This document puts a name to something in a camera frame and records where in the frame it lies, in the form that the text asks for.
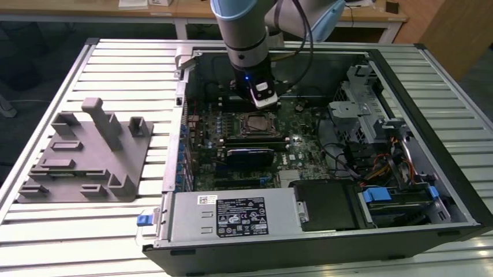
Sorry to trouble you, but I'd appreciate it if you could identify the silver CPU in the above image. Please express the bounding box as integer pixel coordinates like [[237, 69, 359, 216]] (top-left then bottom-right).
[[247, 116, 272, 131]]

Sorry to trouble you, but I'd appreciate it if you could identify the CPU socket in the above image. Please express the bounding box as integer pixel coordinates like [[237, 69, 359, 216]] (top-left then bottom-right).
[[237, 112, 282, 138]]

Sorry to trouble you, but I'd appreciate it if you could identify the black graphics card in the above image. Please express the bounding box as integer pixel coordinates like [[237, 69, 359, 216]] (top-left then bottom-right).
[[224, 148, 276, 168]]

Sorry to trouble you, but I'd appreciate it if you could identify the silver drive cage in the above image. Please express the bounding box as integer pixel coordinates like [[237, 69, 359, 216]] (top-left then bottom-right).
[[326, 65, 404, 145]]

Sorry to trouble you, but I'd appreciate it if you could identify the small silver heatsink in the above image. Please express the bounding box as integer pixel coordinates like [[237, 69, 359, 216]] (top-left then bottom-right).
[[278, 170, 303, 182]]

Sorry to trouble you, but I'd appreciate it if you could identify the black expansion slot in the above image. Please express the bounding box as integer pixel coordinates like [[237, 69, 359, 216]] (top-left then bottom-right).
[[213, 179, 259, 187]]

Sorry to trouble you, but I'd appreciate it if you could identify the green motherboard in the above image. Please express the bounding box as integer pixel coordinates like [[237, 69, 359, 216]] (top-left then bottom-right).
[[184, 98, 335, 193]]

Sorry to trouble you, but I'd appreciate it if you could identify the white paper box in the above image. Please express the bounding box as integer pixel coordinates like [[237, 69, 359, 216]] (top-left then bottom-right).
[[117, 0, 149, 9]]

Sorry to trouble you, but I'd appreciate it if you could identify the wooden desk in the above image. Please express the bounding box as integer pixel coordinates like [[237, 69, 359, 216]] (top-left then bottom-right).
[[0, 0, 410, 44]]

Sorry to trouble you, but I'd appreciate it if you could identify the silver power supply unit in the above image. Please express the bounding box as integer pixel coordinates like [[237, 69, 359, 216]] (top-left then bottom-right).
[[168, 189, 311, 243]]

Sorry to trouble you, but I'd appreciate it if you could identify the grey parts rack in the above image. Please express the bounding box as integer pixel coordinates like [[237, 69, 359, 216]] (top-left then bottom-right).
[[16, 97, 155, 204]]

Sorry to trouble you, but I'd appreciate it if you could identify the blue disk carrier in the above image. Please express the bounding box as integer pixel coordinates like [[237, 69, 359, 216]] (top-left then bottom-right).
[[360, 186, 439, 227]]

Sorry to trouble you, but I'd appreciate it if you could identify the green RAM stick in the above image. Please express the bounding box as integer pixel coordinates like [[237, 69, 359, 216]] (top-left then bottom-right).
[[48, 171, 104, 177]]

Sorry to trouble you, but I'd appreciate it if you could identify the blue plastic latch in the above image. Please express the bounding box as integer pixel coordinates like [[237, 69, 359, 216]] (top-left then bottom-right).
[[137, 209, 155, 227]]

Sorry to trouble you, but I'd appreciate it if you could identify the brown wooden cabinet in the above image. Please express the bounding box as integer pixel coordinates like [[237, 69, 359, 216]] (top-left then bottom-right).
[[394, 0, 493, 83]]

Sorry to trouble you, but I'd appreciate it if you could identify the black open PC case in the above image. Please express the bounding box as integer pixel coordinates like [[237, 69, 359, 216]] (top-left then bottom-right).
[[140, 43, 490, 277]]

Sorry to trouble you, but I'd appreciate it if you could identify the grey stand foot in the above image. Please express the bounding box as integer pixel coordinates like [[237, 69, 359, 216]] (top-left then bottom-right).
[[0, 95, 17, 118]]

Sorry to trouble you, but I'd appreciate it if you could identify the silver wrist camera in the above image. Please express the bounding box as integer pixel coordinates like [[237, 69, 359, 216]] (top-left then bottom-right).
[[248, 80, 279, 110]]

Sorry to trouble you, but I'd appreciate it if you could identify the black camera cable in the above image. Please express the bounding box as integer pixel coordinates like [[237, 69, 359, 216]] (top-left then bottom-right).
[[283, 0, 315, 90]]

